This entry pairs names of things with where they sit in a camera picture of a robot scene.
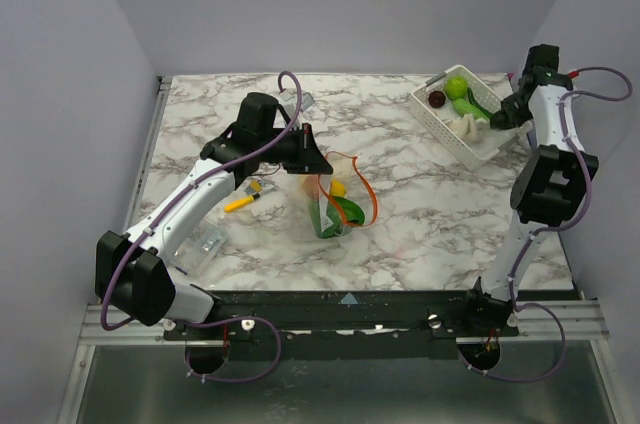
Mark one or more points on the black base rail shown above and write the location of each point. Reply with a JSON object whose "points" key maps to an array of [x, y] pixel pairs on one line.
{"points": [[342, 325]]}

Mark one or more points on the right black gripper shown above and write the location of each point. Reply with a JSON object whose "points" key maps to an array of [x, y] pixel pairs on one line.
{"points": [[514, 109]]}

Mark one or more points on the clear zip bag orange zipper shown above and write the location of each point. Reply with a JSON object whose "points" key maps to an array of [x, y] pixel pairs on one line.
{"points": [[359, 190]]}

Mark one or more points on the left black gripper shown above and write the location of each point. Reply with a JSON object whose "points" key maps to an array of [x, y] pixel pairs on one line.
{"points": [[310, 159]]}

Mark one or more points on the green cabbage toy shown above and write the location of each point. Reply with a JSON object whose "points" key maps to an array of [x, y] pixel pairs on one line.
{"points": [[456, 88]]}

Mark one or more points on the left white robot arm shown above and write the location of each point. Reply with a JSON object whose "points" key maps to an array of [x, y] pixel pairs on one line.
{"points": [[131, 267]]}

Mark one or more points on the clear plastic screw box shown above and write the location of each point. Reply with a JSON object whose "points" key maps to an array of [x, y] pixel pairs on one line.
{"points": [[197, 252]]}

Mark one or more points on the orange peach toy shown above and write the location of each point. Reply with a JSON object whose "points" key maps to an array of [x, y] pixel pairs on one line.
{"points": [[309, 186]]}

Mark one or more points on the yellow corn toy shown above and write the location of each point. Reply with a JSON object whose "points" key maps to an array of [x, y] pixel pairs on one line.
{"points": [[337, 189]]}

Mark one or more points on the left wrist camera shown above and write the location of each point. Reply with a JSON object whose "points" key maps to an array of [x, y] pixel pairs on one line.
{"points": [[288, 99]]}

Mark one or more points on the white dumpling toy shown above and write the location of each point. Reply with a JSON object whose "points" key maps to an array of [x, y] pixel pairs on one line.
{"points": [[467, 128]]}

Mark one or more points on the white perforated plastic basket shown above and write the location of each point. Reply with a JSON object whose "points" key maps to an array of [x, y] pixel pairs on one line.
{"points": [[471, 155]]}

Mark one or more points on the white green bok choy toy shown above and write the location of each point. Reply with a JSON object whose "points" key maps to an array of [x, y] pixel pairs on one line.
{"points": [[333, 218]]}

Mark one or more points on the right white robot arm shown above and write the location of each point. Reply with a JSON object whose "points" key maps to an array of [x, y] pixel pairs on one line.
{"points": [[547, 193]]}

